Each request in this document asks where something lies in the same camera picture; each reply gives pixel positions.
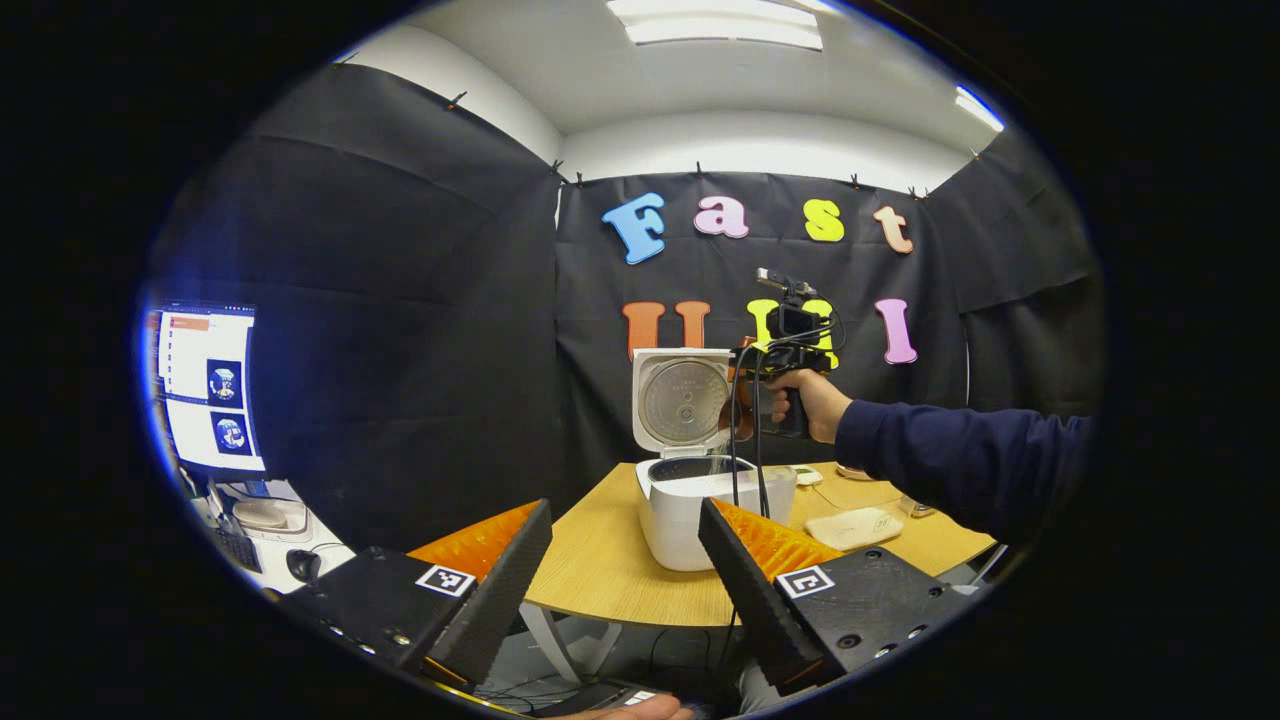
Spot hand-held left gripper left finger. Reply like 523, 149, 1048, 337
290, 498, 554, 691

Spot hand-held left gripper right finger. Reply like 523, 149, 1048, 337
697, 497, 976, 696

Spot white rice cooker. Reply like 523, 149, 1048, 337
632, 347, 798, 573

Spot clear plastic rice box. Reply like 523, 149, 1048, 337
805, 507, 906, 553

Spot white side desk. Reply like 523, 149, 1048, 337
185, 478, 356, 596

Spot black keyboard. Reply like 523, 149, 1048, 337
210, 525, 263, 573

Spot black backdrop cloth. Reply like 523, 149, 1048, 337
145, 65, 1106, 561

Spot small ceiling lamp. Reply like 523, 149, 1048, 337
955, 85, 1006, 133

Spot long ceiling lamp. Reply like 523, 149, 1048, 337
605, 0, 824, 51

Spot computer monitor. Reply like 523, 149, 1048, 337
150, 303, 269, 476

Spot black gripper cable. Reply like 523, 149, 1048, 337
728, 345, 771, 521

